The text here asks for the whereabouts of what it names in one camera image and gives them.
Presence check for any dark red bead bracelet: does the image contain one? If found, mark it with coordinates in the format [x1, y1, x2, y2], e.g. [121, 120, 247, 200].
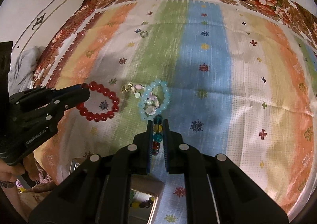
[76, 81, 120, 123]

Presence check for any silver metal tin box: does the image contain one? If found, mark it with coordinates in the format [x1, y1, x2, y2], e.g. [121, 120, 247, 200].
[68, 158, 166, 224]

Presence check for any black yellow bead bracelet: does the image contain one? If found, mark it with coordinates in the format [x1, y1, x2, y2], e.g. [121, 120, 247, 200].
[130, 196, 155, 210]

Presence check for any gold faceted bead ring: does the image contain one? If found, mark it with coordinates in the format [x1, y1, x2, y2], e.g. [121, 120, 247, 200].
[120, 83, 137, 95]

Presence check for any multicolour glass bead bracelet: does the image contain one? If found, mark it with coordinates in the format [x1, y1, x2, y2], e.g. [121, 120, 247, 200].
[151, 114, 164, 156]

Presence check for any white pink charm bracelet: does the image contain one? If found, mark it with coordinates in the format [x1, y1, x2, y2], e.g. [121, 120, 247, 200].
[133, 83, 161, 116]

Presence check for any light blue bead bracelet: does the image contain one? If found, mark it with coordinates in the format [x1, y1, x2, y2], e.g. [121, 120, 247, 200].
[137, 79, 172, 122]

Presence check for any person's left hand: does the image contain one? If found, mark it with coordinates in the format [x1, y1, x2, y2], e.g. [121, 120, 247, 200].
[0, 159, 26, 176]

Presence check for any grey crumpled cloth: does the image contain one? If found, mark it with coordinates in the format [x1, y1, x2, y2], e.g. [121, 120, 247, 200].
[8, 47, 41, 96]

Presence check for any white wooden headboard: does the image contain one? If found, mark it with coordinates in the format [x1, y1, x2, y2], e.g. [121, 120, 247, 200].
[11, 0, 84, 65]

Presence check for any striped colourful bed sheet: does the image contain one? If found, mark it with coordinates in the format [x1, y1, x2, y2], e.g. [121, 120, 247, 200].
[35, 0, 316, 216]

